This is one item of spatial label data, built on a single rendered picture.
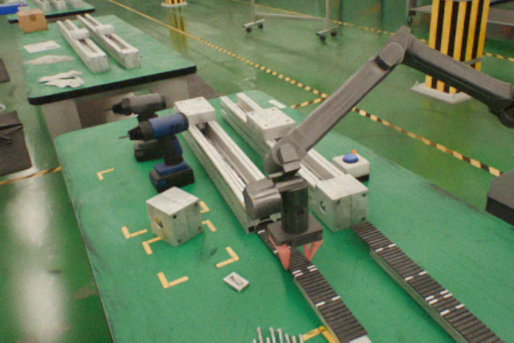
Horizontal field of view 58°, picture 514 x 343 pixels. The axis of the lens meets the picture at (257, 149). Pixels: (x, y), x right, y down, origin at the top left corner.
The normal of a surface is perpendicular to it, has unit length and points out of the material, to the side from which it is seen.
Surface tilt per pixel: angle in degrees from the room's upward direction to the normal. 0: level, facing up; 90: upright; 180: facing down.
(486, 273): 0
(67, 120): 90
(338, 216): 90
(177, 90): 90
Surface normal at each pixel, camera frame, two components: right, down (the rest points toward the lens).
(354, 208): 0.37, 0.38
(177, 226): 0.72, 0.25
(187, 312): -0.07, -0.90
